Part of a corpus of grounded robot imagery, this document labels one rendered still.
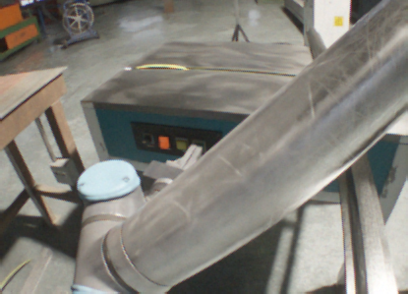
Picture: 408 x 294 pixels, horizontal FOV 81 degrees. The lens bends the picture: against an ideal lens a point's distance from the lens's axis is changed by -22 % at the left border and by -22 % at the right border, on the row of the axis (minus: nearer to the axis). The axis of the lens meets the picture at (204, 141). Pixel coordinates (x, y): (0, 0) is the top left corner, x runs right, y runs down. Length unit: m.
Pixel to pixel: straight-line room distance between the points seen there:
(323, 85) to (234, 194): 0.10
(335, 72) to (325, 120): 0.04
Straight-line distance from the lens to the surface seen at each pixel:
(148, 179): 0.62
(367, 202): 0.43
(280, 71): 0.87
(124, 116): 0.80
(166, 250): 0.25
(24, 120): 0.92
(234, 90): 0.74
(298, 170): 0.21
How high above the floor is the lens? 1.05
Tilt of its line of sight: 34 degrees down
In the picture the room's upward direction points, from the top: 7 degrees counter-clockwise
